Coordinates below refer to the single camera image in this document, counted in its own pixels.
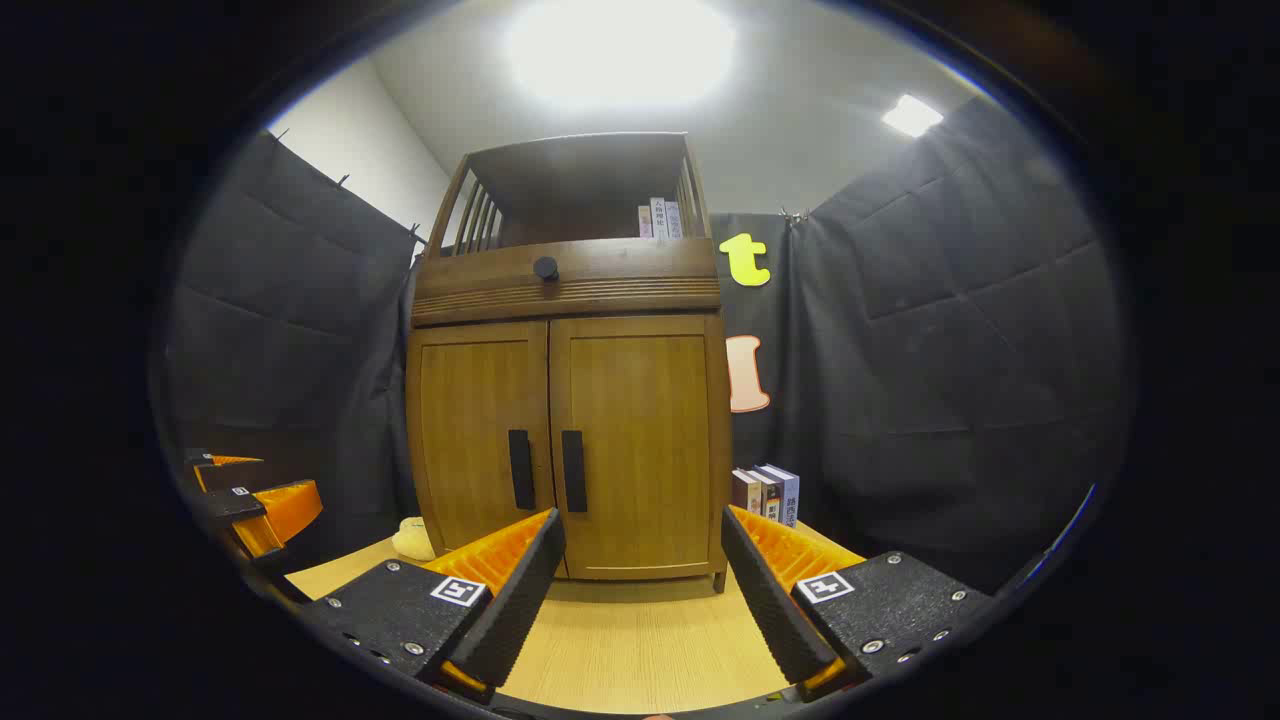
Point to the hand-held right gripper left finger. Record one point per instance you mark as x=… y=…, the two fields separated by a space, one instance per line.
x=520 y=590

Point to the blue and white book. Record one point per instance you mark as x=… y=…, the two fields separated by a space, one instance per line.
x=789 y=496

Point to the black and white book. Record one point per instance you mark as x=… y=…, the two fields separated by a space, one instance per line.
x=768 y=498

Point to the large ceiling light panel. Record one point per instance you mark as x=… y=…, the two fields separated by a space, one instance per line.
x=620 y=50

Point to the grey book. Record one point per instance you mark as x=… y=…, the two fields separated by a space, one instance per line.
x=675 y=220

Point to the brown wooden cabinet door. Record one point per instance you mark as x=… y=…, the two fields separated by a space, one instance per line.
x=470 y=430
x=645 y=440

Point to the black backdrop cloth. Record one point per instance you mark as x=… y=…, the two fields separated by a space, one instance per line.
x=950 y=350

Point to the brown wooden double-door shoe cabinet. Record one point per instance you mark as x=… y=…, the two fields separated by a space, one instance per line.
x=570 y=290

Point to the cream soft toy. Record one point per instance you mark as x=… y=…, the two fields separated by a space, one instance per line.
x=412 y=540

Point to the small ceiling light panel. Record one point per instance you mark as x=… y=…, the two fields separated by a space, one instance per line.
x=912 y=115

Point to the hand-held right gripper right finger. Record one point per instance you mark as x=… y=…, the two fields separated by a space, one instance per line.
x=765 y=590

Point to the curved wooden drawer with knob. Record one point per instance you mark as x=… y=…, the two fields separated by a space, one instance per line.
x=620 y=275

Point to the brown book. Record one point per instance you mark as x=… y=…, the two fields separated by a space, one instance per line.
x=743 y=492

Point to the pink book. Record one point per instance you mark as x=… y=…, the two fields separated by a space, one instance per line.
x=645 y=224

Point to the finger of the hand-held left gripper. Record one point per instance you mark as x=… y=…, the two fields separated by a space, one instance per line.
x=225 y=476
x=290 y=508

